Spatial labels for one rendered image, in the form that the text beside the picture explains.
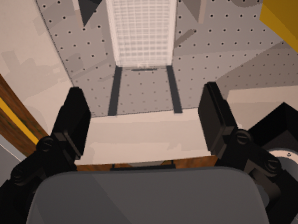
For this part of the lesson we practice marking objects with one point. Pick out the yellow bin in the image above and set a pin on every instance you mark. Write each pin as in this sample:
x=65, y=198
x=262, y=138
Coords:
x=281, y=16

